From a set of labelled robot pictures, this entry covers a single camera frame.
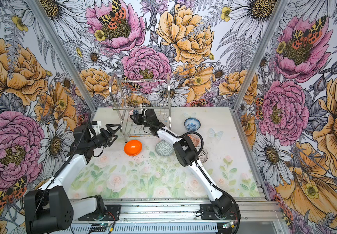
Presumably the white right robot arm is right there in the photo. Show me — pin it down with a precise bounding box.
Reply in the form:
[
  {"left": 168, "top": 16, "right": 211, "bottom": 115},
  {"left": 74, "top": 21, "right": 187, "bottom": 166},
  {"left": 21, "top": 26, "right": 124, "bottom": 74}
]
[{"left": 130, "top": 109, "right": 241, "bottom": 220}]

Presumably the aluminium corner post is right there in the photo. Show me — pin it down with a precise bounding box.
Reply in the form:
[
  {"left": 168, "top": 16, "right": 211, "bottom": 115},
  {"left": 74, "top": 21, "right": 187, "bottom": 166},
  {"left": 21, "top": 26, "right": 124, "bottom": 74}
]
[
  {"left": 232, "top": 0, "right": 288, "bottom": 112},
  {"left": 27, "top": 1, "right": 97, "bottom": 114}
]

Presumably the aluminium right corner post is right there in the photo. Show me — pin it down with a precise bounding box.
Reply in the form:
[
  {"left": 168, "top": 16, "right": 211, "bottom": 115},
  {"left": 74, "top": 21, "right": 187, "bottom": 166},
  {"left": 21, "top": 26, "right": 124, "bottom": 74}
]
[{"left": 232, "top": 0, "right": 288, "bottom": 112}]

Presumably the grey dotted white bowl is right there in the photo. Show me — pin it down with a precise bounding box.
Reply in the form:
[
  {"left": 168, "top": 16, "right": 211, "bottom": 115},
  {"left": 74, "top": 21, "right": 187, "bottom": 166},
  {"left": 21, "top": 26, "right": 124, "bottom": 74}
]
[{"left": 198, "top": 148, "right": 209, "bottom": 164}]

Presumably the blue floral white bowl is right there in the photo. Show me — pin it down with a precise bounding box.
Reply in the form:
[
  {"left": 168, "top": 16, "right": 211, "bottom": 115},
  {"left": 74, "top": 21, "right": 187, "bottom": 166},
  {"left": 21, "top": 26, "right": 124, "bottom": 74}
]
[{"left": 184, "top": 118, "right": 201, "bottom": 131}]

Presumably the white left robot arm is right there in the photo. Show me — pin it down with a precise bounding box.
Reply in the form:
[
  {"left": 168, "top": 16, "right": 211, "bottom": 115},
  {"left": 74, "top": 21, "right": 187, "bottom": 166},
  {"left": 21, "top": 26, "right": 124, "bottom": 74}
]
[{"left": 24, "top": 122, "right": 121, "bottom": 234}]

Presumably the aluminium left corner post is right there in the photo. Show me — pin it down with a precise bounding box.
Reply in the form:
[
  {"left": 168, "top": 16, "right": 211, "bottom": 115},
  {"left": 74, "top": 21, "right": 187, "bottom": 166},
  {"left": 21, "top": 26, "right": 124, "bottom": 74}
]
[{"left": 27, "top": 1, "right": 97, "bottom": 114}]

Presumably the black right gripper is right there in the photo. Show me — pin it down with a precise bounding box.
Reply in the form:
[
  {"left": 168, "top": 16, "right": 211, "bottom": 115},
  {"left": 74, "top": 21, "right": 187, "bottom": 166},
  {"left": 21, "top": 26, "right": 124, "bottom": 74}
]
[{"left": 129, "top": 113, "right": 152, "bottom": 127}]

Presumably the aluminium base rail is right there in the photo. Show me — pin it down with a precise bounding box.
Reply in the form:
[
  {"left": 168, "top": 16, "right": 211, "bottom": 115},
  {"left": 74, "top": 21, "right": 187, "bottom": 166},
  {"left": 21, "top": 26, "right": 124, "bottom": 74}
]
[{"left": 68, "top": 197, "right": 289, "bottom": 234}]

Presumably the plain orange bowl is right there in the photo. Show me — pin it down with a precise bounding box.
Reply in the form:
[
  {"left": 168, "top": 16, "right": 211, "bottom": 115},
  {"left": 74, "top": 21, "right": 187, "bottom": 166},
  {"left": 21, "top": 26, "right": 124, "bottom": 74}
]
[{"left": 124, "top": 139, "right": 143, "bottom": 157}]

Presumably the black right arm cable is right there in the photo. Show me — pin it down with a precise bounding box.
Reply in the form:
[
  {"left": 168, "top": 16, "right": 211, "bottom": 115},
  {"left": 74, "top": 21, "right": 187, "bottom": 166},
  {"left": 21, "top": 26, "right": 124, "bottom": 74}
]
[{"left": 141, "top": 109, "right": 242, "bottom": 234}]

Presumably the chrome wire dish rack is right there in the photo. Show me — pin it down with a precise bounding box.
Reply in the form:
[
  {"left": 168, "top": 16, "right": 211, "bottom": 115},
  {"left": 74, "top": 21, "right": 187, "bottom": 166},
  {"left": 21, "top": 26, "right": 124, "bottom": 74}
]
[{"left": 109, "top": 74, "right": 173, "bottom": 142}]

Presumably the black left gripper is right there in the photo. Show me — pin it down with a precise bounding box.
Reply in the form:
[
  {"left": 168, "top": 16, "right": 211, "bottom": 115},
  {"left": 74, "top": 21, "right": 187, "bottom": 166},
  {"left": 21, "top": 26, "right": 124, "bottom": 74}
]
[{"left": 88, "top": 123, "right": 122, "bottom": 149}]

